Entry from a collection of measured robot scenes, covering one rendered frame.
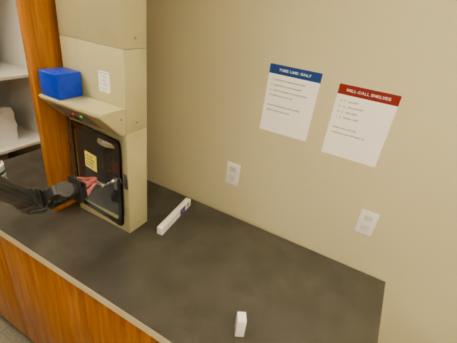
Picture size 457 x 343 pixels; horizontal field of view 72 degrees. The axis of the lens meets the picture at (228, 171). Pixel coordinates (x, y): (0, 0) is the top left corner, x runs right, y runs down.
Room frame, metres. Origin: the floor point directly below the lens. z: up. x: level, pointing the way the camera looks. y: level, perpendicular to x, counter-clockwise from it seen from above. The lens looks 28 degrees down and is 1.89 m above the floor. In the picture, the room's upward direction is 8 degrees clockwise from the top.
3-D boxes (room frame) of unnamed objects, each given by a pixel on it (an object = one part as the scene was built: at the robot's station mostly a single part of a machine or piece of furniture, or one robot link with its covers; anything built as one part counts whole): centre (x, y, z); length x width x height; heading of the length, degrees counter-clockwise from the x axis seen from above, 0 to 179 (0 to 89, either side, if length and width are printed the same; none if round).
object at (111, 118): (1.10, 0.56, 1.46); 0.32 x 0.11 x 0.10; 65
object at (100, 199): (1.13, 0.55, 1.19); 0.30 x 0.01 x 0.40; 60
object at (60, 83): (1.14, 0.65, 1.56); 0.10 x 0.10 x 0.09; 65
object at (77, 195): (0.97, 0.57, 1.20); 0.07 x 0.07 x 0.10; 65
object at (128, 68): (1.26, 0.49, 1.33); 0.32 x 0.25 x 0.77; 65
